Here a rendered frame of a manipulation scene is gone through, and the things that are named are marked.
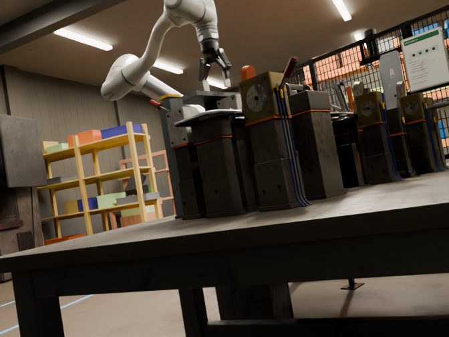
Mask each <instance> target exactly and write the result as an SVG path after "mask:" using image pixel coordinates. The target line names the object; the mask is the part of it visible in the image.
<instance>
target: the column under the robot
mask: <svg viewBox="0 0 449 337"><path fill-rule="evenodd" d="M215 290H216V298H217V302H218V310H219V314H220V320H265V319H294V315H293V307H292V303H291V296H290V292H289V284H288V283H279V284H258V285H247V286H225V287H215Z"/></svg>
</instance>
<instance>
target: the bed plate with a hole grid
mask: <svg viewBox="0 0 449 337"><path fill-rule="evenodd" d="M444 170H445V171H438V172H434V173H426V174H421V175H420V176H417V175H416V176H414V177H408V178H403V179H405V180H403V181H395V182H392V183H382V184H377V185H369V184H366V185H362V186H358V187H349V188H344V190H346V192H347V193H346V194H343V195H338V196H335V197H330V198H327V199H318V200H312V201H308V202H309V203H310V204H312V205H310V206H306V207H302V206H301V207H296V208H293V209H284V210H278V211H265V212H259V210H258V209H256V210H252V211H246V213H243V214H240V215H235V216H229V217H217V218H210V219H206V217H204V218H201V219H190V220H181V219H182V218H181V219H175V216H176V215H172V216H169V217H163V218H160V219H155V220H151V221H147V222H143V223H138V224H135V225H129V226H126V227H121V228H118V229H113V230H109V231H104V232H101V233H96V234H93V235H87V236H84V237H79V238H75V239H70V240H67V241H62V242H59V243H54V244H50V245H45V246H42V247H36V248H33V249H28V250H25V251H20V252H17V253H11V254H8V255H3V256H0V273H10V272H16V271H29V270H37V269H49V268H57V267H69V266H76V265H89V264H96V263H108V262H115V261H128V260H135V259H148V258H155V257H168V256H175V255H187V254H194V253H207V252H214V251H226V250H234V249H246V248H254V247H266V246H273V245H286V244H293V243H306V242H312V241H325V240H332V239H345V238H352V237H365V236H372V235H385V234H391V233H404V232H411V231H424V230H431V229H443V228H449V169H444Z"/></svg>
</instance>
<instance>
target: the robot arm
mask: <svg viewBox="0 0 449 337"><path fill-rule="evenodd" d="M189 23H191V24H192V25H193V26H194V27H195V28H196V34H197V37H198V43H199V44H200V46H201V50H202V53H203V54H204V58H200V59H199V61H200V67H199V73H198V81H199V82H202V88H203V90H204V91H210V89H209V84H208V80H207V78H208V73H209V70H210V68H211V67H212V65H213V64H215V63H217V64H218V65H219V66H220V67H221V68H222V76H223V81H224V87H225V88H230V87H231V83H230V79H229V78H230V75H229V69H230V68H231V67H232V65H231V63H230V61H229V60H228V58H227V56H226V55H225V53H224V49H222V48H219V47H218V41H219V38H218V29H217V15H216V8H215V5H214V1H213V0H164V13H163V14H162V16H161V17H160V19H159V20H158V21H157V22H156V24H155V26H154V28H153V30H152V33H151V36H150V39H149V42H148V46H147V48H146V51H145V53H144V55H143V56H142V57H141V58H140V59H139V58H137V57H136V56H135V55H132V54H126V55H122V56H121V57H119V58H118V59H117V60H116V61H115V62H114V64H113V66H112V67H111V69H110V73H109V74H108V77H107V78H106V81H105V82H104V83H103V85H102V88H101V94H102V96H103V98H104V99H106V100H108V101H114V100H119V99H120V98H122V97H123V96H125V95H126V94H127V93H128V92H130V91H131V90H133V91H136V92H139V91H141V92H143V93H144V94H146V95H147V96H149V97H151V98H153V99H154V100H155V101H157V102H162V101H159V98H160V97H162V96H164V95H167V94H180V93H179V92H177V91H176V90H174V89H172V88H171V87H169V86H167V85H166V84H164V83H163V82H161V81H160V80H158V79H156V78H155V77H153V76H151V75H150V72H149V70H150V69H151V67H152V66H153V65H154V64H155V62H156V60H157V59H158V56H159V53H160V49H161V46H162V42H163V39H164V36H165V34H166V32H167V31H168V30H169V29H170V28H172V27H175V26H176V27H182V26H183V25H186V24H189ZM218 55H219V56H220V57H219V56H218ZM221 60H222V61H221ZM182 96H183V95H182V94H180V97H182ZM184 107H197V110H198V114H200V113H202V112H205V109H204V108H203V107H201V106H199V105H186V104H184Z"/></svg>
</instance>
